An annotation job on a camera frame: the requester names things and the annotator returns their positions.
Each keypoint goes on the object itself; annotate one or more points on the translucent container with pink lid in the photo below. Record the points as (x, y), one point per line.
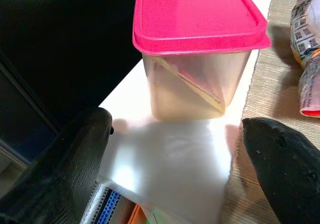
(197, 49)

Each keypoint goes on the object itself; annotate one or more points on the clear plastic sheet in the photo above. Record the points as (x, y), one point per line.
(170, 164)

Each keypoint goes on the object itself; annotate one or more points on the blue striped package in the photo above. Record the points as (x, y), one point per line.
(106, 204)

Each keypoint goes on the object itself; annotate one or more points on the orange package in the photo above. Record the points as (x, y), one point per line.
(137, 216)

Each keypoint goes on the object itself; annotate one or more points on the beige woven placemat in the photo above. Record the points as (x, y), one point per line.
(272, 84)

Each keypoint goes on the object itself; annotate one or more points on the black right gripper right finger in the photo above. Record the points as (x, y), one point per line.
(287, 164)

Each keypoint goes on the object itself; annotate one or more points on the printed plastic food bag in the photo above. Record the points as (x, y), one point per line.
(303, 27)

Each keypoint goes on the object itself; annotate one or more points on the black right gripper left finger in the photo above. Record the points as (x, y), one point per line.
(57, 169)

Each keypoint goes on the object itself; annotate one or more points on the clear plastic packet red edge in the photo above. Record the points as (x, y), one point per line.
(310, 89)

